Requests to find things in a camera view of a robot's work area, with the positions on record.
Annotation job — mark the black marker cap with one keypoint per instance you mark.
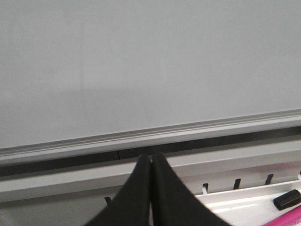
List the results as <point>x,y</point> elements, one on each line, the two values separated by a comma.
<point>287,200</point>

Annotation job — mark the white whiteboard with aluminium frame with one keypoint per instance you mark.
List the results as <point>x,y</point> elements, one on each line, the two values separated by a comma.
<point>91,76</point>

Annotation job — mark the pink marker pen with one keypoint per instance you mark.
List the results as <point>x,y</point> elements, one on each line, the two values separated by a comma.
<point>291,218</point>

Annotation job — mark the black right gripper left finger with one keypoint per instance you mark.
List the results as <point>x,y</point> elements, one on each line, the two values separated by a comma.
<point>131,205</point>

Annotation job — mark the white metal pegboard cart frame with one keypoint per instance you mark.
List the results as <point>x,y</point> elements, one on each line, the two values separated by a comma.
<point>71,198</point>

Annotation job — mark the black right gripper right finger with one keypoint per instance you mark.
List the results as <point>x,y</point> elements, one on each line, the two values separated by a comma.
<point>172,202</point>

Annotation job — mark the upper white plastic tray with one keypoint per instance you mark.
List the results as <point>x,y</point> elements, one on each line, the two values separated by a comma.
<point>249,206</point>

